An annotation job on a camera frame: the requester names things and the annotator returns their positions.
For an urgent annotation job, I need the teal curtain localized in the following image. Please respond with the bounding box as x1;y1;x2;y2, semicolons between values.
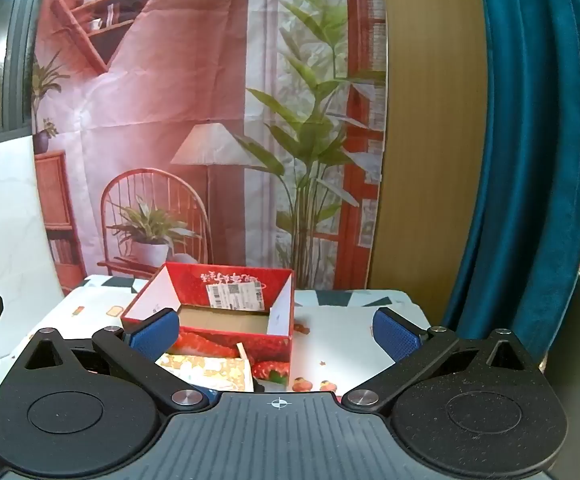
440;0;580;356

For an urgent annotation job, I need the printed room backdrop cloth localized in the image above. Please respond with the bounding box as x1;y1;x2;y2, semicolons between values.
32;0;388;296

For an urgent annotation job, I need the red strawberry cardboard box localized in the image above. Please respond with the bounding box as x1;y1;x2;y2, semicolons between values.
121;261;295;390

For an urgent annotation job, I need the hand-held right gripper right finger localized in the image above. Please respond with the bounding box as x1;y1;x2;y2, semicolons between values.
345;307;543;417

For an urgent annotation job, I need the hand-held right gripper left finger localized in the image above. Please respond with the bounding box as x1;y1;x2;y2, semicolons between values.
17;308;209;416

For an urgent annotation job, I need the wooden panel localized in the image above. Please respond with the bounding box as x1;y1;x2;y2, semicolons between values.
367;0;493;291

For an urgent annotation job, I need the orange floral fabric pouch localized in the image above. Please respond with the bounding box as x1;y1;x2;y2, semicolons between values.
156;342;254;392

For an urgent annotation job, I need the white marble panel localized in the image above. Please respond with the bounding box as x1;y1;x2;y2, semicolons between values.
0;132;65;371

